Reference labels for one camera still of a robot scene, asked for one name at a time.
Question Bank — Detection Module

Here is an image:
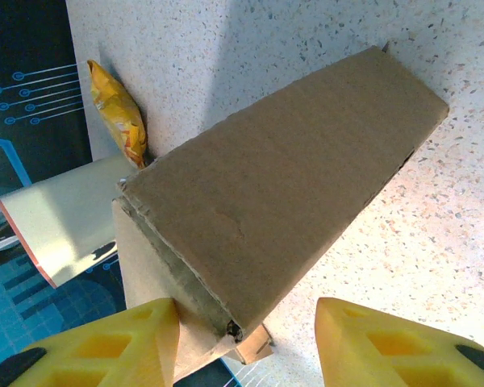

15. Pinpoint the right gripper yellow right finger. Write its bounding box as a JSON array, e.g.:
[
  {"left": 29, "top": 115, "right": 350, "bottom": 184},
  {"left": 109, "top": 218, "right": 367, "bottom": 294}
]
[{"left": 315, "top": 297, "right": 484, "bottom": 387}]

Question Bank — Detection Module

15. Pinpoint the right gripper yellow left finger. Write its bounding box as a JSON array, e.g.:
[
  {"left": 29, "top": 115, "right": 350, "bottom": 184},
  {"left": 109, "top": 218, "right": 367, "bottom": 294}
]
[{"left": 7, "top": 297, "right": 182, "bottom": 387}]

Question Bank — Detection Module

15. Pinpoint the brown cardboard box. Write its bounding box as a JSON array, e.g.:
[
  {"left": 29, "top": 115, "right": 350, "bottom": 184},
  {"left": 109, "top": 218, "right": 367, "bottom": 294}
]
[{"left": 111, "top": 44, "right": 451, "bottom": 382}]

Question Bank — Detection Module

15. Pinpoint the cream knife block pink top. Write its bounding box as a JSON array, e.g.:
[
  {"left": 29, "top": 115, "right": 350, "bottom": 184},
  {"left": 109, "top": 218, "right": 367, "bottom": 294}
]
[{"left": 0, "top": 155, "right": 142, "bottom": 290}]

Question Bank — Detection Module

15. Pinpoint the yellow snack bag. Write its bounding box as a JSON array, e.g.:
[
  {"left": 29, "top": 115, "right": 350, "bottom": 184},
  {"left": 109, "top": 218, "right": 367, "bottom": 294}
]
[{"left": 86, "top": 59, "right": 148, "bottom": 169}]

